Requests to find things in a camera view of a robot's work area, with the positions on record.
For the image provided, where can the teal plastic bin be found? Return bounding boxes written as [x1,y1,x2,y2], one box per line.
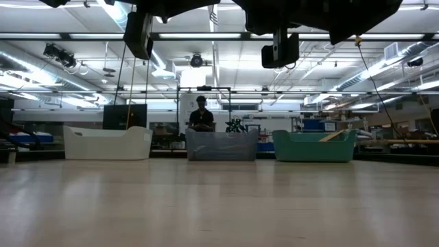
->
[272,128,358,163]

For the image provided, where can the long wooden beam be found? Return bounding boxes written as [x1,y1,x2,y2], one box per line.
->
[356,138,439,145]

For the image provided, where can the grey ceiling vent box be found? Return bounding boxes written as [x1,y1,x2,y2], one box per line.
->
[383,41,409,62]

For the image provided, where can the orange-handled silver fork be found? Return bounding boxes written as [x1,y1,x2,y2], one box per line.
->
[208,3,220,27]

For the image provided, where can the black panel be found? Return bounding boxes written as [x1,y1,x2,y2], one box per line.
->
[102,104,148,132]

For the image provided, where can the standing person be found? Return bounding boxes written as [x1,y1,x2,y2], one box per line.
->
[187,95,215,133]

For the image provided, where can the yellow hanging cable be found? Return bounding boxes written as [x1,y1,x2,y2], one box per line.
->
[125,58,138,131]

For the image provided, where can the gold fork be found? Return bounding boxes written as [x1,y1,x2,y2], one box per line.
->
[318,129,346,143]

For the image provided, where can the white plastic bin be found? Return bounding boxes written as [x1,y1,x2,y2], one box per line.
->
[62,125,154,161]

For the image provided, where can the black ceiling-mounted device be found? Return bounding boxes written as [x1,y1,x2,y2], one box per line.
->
[43,43,78,69]

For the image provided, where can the black metal table frame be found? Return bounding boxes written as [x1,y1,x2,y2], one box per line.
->
[0,147,439,167]

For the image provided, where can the blue storage bin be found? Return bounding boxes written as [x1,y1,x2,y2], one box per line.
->
[301,118,339,133]
[10,133,54,143]

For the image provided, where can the black hanging cable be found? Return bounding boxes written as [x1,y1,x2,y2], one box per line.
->
[112,43,127,106]

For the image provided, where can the fluorescent ceiling light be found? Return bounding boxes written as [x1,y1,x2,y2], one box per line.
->
[158,32,243,39]
[341,33,426,40]
[0,32,62,40]
[68,32,125,40]

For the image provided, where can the grey translucent plastic bin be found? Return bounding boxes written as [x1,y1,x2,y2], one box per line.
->
[185,128,260,162]

